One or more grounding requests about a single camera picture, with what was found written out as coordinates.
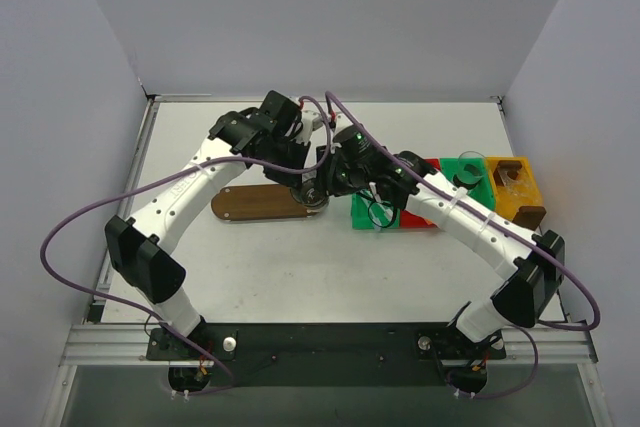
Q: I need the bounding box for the dark smoked plastic cup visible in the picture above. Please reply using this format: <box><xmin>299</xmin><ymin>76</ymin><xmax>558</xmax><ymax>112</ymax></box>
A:
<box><xmin>290</xmin><ymin>178</ymin><xmax>329</xmax><ymax>212</ymax></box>

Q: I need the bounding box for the clear acrylic toothbrush holder rack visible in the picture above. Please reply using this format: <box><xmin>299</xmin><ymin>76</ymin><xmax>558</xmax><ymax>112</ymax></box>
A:
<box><xmin>492</xmin><ymin>159</ymin><xmax>546</xmax><ymax>231</ymax></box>

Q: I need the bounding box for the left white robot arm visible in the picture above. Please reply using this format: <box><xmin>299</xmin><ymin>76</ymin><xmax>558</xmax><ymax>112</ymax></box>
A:
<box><xmin>105</xmin><ymin>91</ymin><xmax>328</xmax><ymax>359</ymax></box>

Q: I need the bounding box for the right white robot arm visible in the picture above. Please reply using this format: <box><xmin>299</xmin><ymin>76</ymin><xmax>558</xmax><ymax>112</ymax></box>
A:
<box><xmin>316</xmin><ymin>126</ymin><xmax>564</xmax><ymax>343</ymax></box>

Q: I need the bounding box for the brown oval wooden tray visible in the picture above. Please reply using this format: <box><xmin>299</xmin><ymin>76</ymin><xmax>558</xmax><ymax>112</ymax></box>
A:
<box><xmin>211</xmin><ymin>184</ymin><xmax>329</xmax><ymax>222</ymax></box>

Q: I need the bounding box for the left green plastic bin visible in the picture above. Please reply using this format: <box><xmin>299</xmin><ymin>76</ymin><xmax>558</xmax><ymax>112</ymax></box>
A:
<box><xmin>350</xmin><ymin>192</ymin><xmax>399</xmax><ymax>230</ymax></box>

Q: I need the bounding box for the green plastic bin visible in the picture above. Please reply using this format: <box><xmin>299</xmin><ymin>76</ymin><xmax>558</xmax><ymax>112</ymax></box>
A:
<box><xmin>350</xmin><ymin>192</ymin><xmax>399</xmax><ymax>230</ymax></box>
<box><xmin>439</xmin><ymin>151</ymin><xmax>496</xmax><ymax>210</ymax></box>

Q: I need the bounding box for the red plastic bin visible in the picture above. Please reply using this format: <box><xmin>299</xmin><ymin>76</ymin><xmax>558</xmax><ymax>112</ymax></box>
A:
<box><xmin>398</xmin><ymin>156</ymin><xmax>444</xmax><ymax>229</ymax></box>

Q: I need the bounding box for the right green plastic bin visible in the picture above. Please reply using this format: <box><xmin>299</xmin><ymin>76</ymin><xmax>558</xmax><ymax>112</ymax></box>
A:
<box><xmin>439</xmin><ymin>151</ymin><xmax>496</xmax><ymax>210</ymax></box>

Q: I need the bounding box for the yellow plastic bin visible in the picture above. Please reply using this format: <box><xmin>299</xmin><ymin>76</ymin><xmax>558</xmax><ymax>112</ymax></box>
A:
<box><xmin>484</xmin><ymin>154</ymin><xmax>544</xmax><ymax>223</ymax></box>

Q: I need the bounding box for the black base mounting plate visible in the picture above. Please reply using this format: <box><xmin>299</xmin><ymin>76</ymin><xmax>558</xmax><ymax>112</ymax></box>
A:
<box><xmin>145</xmin><ymin>322</ymin><xmax>506</xmax><ymax>391</ymax></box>

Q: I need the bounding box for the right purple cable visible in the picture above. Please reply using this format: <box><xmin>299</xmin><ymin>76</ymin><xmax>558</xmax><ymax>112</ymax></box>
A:
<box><xmin>324</xmin><ymin>90</ymin><xmax>604</xmax><ymax>401</ymax></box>

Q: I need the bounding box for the purple cable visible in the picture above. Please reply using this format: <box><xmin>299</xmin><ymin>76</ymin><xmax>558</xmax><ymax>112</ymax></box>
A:
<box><xmin>38</xmin><ymin>94</ymin><xmax>336</xmax><ymax>396</ymax></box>
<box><xmin>324</xmin><ymin>90</ymin><xmax>604</xmax><ymax>401</ymax></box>

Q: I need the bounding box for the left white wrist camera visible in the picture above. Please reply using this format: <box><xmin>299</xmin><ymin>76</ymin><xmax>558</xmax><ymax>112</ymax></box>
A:
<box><xmin>294</xmin><ymin>96</ymin><xmax>337</xmax><ymax>144</ymax></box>

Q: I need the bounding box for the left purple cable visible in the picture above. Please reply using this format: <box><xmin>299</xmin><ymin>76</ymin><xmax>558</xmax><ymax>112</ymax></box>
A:
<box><xmin>38</xmin><ymin>94</ymin><xmax>336</xmax><ymax>396</ymax></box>

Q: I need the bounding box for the aluminium extrusion rail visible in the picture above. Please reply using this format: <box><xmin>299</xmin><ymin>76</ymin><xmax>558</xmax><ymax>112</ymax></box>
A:
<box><xmin>60</xmin><ymin>324</ymin><xmax>598</xmax><ymax>366</ymax></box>

